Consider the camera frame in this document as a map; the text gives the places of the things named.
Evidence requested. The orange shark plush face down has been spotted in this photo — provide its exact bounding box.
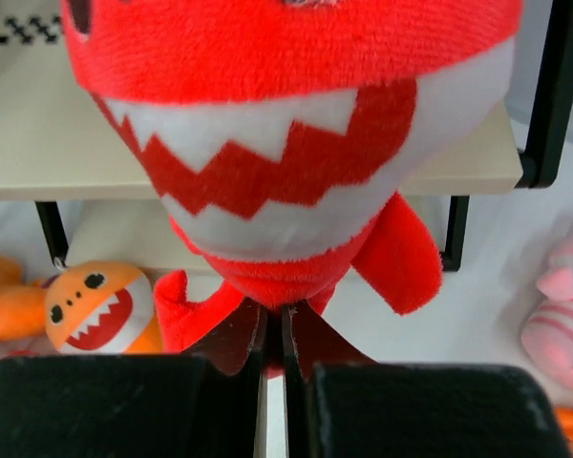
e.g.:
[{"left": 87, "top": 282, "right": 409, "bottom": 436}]
[{"left": 0, "top": 255, "right": 46, "bottom": 342}]

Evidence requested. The pink striped plush top left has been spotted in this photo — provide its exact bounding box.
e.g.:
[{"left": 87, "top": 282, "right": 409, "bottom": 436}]
[{"left": 520, "top": 225, "right": 573, "bottom": 391}]

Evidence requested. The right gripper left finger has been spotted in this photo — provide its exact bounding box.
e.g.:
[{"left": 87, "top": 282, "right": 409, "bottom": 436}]
[{"left": 0, "top": 301, "right": 267, "bottom": 457}]

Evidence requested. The beige three-tier shelf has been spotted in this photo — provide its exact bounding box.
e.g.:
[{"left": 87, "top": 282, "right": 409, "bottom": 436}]
[{"left": 0, "top": 0, "right": 573, "bottom": 276}]

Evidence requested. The small red shark plush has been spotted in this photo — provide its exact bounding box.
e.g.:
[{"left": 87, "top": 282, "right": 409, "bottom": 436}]
[{"left": 61, "top": 1, "right": 523, "bottom": 352}]

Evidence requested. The orange shark plush facing up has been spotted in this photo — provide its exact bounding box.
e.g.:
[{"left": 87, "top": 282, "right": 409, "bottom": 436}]
[{"left": 45, "top": 260, "right": 163, "bottom": 354}]

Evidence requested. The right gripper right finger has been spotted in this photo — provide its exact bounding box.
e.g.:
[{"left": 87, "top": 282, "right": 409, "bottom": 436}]
[{"left": 281, "top": 302, "right": 570, "bottom": 457}]

